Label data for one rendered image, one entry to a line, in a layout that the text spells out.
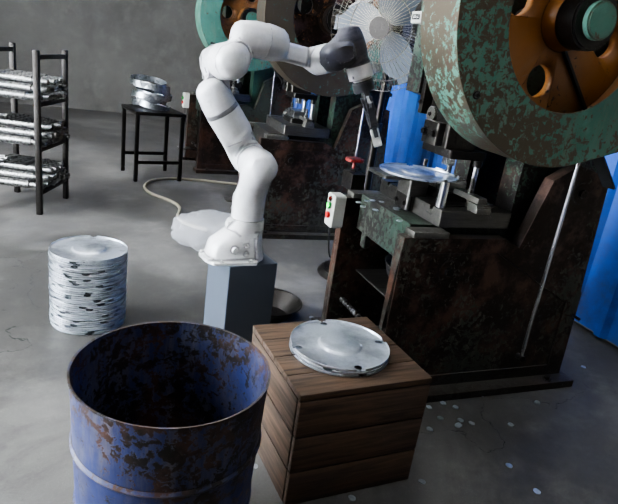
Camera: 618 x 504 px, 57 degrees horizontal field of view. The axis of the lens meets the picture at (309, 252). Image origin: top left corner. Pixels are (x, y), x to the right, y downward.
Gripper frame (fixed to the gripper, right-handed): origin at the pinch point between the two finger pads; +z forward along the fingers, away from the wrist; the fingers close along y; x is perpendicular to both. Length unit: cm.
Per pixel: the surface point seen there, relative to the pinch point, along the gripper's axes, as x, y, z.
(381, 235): -7.4, 5.0, 35.2
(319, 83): -8, -128, -12
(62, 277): -126, 4, 16
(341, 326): -30, 49, 43
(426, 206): 9.8, 13.3, 26.2
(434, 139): 19.5, 3.6, 6.2
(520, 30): 41, 38, -25
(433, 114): 22.5, -3.3, -1.1
